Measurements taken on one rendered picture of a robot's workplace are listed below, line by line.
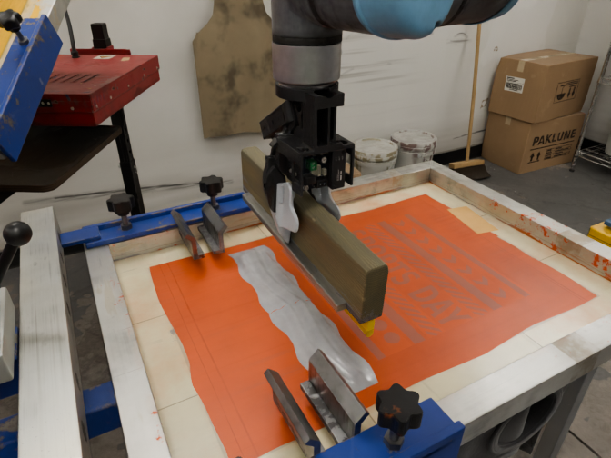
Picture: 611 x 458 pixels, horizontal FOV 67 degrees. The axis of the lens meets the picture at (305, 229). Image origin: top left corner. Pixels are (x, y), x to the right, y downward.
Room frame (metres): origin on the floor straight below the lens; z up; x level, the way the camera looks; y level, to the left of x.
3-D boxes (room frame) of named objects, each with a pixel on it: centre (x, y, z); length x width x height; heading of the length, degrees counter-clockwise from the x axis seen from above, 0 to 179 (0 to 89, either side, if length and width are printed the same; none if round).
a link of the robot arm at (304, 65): (0.53, 0.00, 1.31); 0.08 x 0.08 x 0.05
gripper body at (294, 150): (0.52, -0.01, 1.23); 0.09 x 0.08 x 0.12; 28
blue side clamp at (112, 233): (0.73, 0.24, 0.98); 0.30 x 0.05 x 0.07; 118
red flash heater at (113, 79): (1.53, 0.78, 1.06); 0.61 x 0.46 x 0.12; 178
